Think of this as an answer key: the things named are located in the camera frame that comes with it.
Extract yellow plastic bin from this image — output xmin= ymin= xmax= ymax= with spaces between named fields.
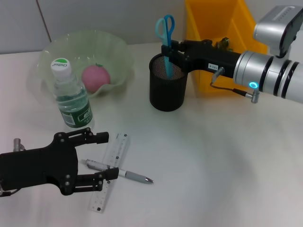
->
xmin=184 ymin=0 xmax=268 ymax=93

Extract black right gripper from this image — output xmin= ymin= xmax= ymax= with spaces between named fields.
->
xmin=161 ymin=39 xmax=241 ymax=78

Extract pink toy peach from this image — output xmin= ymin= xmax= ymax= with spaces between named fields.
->
xmin=81 ymin=63 xmax=111 ymax=93

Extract green plastic wrapper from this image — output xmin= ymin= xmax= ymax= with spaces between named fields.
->
xmin=214 ymin=37 xmax=234 ymax=52

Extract translucent green fruit bowl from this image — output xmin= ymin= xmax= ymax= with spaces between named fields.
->
xmin=37 ymin=29 xmax=135 ymax=105

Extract blue teal scissors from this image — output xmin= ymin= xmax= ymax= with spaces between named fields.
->
xmin=155 ymin=14 xmax=176 ymax=79

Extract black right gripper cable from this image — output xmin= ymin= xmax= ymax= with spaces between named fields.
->
xmin=210 ymin=67 xmax=261 ymax=104

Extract clear green-label water bottle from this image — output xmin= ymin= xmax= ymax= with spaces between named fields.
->
xmin=51 ymin=57 xmax=94 ymax=130

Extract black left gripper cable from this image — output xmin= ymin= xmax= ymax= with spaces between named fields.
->
xmin=0 ymin=184 xmax=19 ymax=197

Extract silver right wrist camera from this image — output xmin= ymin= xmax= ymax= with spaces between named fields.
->
xmin=253 ymin=6 xmax=303 ymax=59

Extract white grey ballpoint pen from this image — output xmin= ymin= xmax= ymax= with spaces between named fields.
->
xmin=81 ymin=158 xmax=155 ymax=184

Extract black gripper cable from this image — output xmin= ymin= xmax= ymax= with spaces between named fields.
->
xmin=0 ymin=184 xmax=19 ymax=197
xmin=210 ymin=67 xmax=261 ymax=104

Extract clear plastic ruler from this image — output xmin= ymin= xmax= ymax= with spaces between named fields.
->
xmin=88 ymin=132 xmax=130 ymax=212

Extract black mesh pen holder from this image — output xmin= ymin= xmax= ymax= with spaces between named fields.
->
xmin=149 ymin=53 xmax=188 ymax=112

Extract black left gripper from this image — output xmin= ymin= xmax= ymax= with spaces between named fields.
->
xmin=0 ymin=127 xmax=120 ymax=196

